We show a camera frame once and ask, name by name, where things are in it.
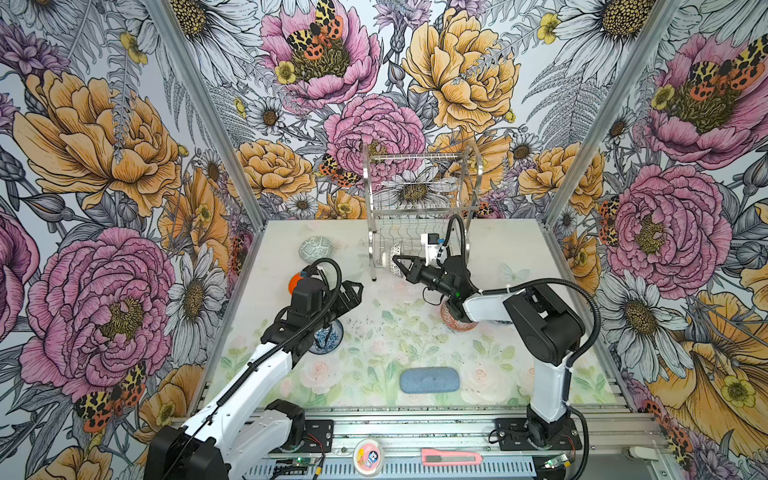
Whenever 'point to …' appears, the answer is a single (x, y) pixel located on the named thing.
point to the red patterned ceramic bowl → (452, 321)
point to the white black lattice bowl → (395, 251)
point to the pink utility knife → (434, 457)
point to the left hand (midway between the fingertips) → (352, 301)
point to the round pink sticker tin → (368, 457)
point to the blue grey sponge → (429, 380)
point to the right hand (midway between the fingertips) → (394, 264)
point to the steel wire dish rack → (412, 194)
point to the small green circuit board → (300, 461)
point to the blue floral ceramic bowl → (328, 338)
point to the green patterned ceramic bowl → (314, 248)
